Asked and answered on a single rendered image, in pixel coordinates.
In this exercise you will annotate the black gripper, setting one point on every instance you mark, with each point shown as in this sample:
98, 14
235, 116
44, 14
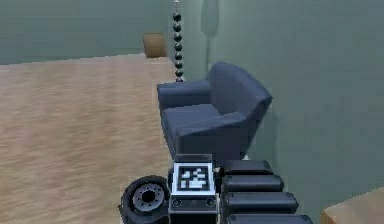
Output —
146, 200

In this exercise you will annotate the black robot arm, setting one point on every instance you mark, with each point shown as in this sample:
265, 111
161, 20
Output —
253, 196

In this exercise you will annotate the dark blue armchair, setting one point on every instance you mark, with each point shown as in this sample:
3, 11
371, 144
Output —
213, 116

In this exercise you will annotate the brown wooden box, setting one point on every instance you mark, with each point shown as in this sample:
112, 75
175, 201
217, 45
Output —
155, 45

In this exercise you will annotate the black beaded floor lamp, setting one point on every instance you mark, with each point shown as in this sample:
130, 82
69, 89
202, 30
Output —
178, 46

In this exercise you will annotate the light wooden furniture top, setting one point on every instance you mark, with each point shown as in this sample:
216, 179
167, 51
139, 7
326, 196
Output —
356, 210

